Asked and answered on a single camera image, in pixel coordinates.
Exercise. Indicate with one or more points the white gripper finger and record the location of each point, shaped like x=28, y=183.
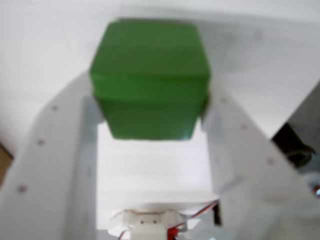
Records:
x=50, y=175
x=250, y=175

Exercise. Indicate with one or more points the green cube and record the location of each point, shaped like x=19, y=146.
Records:
x=150, y=82

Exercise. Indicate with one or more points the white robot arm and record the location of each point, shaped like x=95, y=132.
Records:
x=147, y=225

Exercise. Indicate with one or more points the brown cardboard box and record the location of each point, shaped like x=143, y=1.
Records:
x=5, y=152

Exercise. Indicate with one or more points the dark chair base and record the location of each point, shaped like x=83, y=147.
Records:
x=292, y=147

